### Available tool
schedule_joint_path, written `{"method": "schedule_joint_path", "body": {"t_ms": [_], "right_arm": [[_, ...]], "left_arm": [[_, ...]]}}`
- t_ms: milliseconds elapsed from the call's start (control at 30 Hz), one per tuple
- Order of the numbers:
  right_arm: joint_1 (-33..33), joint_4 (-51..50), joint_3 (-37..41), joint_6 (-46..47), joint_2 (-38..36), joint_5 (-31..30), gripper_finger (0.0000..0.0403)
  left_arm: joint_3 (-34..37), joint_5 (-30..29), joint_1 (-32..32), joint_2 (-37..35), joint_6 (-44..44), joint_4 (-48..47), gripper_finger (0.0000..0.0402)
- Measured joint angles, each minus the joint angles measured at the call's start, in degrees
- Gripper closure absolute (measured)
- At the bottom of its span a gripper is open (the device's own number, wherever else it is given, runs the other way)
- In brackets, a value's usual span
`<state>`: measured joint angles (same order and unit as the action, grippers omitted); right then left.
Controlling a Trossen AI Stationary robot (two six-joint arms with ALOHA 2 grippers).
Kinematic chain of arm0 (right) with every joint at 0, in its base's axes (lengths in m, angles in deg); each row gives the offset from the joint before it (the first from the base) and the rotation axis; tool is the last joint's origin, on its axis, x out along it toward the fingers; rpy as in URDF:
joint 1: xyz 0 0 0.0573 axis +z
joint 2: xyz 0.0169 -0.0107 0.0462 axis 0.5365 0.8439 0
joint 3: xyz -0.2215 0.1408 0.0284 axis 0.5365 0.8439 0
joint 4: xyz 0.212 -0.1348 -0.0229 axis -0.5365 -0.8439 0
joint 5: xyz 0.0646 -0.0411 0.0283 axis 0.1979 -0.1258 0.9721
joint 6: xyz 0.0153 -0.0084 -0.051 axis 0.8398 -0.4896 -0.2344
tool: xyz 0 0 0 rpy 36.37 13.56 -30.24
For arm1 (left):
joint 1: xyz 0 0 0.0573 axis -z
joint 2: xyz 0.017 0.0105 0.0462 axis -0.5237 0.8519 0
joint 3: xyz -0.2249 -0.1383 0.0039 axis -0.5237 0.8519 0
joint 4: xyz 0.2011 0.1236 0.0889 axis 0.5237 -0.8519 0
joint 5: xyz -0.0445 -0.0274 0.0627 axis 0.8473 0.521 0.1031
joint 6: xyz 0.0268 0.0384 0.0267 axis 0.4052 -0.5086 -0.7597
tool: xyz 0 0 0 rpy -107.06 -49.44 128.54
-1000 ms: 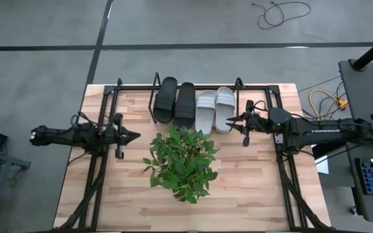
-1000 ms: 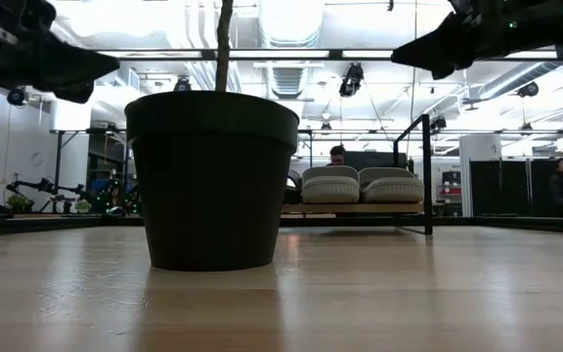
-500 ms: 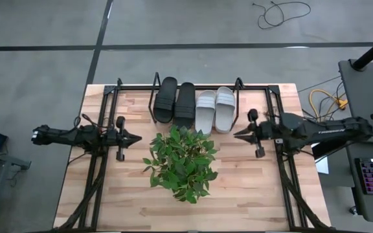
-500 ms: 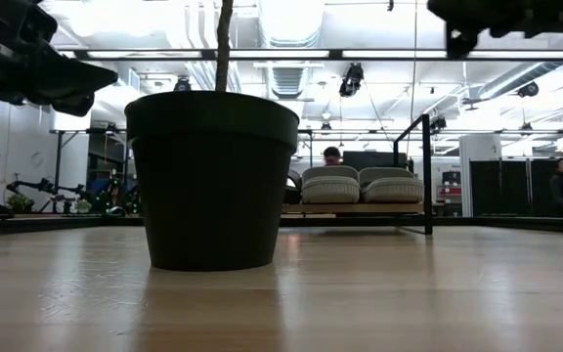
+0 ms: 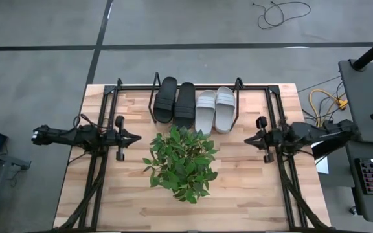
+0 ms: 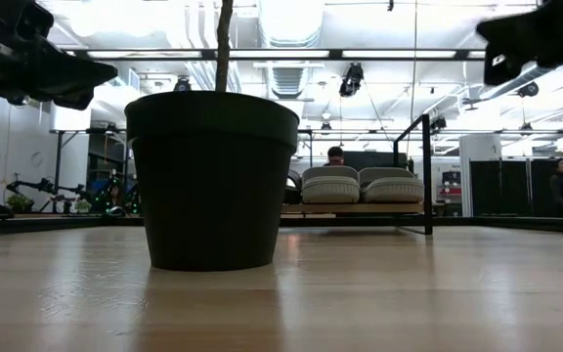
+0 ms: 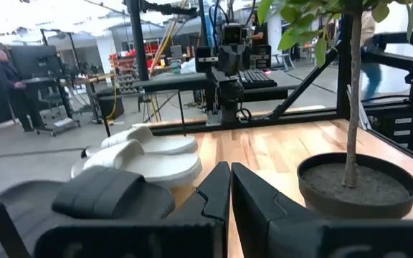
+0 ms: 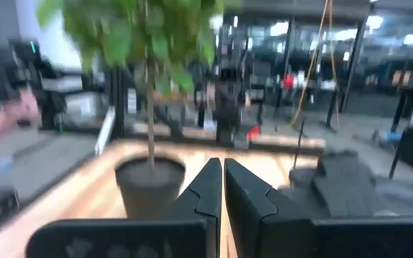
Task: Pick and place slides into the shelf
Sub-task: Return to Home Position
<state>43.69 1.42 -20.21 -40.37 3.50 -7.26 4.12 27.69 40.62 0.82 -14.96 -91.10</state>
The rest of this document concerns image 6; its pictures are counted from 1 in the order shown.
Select round ceiling air duct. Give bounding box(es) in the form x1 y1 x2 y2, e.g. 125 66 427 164
255 0 327 99

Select black partition panels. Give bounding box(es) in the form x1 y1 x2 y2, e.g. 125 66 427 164
468 157 563 218

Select white square pillar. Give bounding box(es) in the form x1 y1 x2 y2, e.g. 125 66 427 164
457 133 503 218

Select wooden shelf with black frame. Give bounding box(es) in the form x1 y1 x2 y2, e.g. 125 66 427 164
280 113 435 237

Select black ceiling spotlight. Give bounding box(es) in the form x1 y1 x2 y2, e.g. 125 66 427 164
172 75 194 94
516 79 541 99

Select black computer monitor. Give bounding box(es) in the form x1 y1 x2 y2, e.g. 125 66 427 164
343 150 396 171

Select large black flower pot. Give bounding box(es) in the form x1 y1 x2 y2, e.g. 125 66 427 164
124 0 302 273

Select black bar with light strips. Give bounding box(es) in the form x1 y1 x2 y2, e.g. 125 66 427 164
63 47 489 63

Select black overhead rig camera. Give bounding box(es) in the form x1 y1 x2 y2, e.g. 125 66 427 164
337 62 366 99

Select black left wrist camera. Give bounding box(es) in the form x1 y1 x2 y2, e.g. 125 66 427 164
14 0 57 44

